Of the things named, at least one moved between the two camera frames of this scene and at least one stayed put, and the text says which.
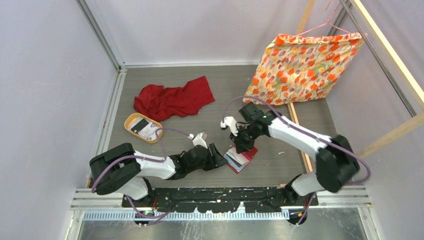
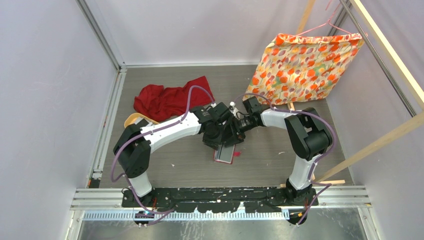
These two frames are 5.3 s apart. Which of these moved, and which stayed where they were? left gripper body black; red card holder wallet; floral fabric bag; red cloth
Moved: red card holder wallet; left gripper body black
Stayed: floral fabric bag; red cloth
